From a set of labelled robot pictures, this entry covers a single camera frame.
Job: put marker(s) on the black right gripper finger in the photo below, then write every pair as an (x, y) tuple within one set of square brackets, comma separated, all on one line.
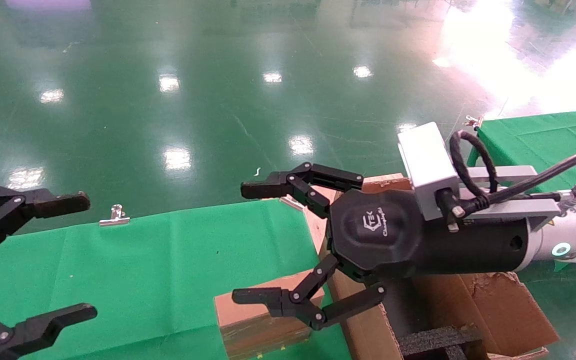
[(258, 297)]

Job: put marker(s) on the large green table cloth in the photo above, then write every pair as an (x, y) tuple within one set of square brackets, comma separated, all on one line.
[(143, 270)]

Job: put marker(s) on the silver binder clip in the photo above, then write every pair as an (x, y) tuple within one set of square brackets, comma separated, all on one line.
[(114, 220), (290, 202), (474, 121)]

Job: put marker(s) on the black foam block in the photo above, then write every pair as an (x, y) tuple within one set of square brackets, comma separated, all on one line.
[(433, 342)]

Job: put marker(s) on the small brown cardboard box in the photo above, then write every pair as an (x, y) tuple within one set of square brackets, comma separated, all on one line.
[(253, 330)]

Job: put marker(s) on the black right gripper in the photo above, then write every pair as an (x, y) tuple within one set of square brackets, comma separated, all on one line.
[(393, 235)]

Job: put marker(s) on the silver camera mount bracket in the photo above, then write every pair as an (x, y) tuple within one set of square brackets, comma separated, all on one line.
[(513, 207)]

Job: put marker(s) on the large open cardboard carton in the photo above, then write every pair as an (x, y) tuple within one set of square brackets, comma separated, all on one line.
[(498, 310)]

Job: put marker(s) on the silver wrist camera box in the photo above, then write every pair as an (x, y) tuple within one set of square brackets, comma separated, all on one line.
[(425, 160)]

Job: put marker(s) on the small green table cloth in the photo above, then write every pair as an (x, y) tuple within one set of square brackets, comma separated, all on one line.
[(543, 140)]

